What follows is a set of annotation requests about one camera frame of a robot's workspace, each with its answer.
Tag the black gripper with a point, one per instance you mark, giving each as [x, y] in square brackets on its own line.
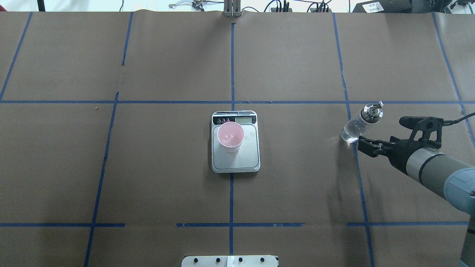
[400, 151]

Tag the pink plastic cup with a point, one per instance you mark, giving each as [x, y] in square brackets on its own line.
[230, 135]

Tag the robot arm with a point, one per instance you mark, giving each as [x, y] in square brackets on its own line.
[444, 175]

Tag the silver digital kitchen scale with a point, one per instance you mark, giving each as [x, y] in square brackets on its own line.
[247, 158]

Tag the black box with label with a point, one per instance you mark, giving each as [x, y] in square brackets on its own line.
[383, 6]

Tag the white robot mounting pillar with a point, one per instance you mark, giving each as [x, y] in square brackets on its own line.
[231, 261]

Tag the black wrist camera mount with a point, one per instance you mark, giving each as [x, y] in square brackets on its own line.
[426, 131]

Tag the aluminium frame post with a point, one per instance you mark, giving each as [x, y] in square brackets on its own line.
[232, 8]

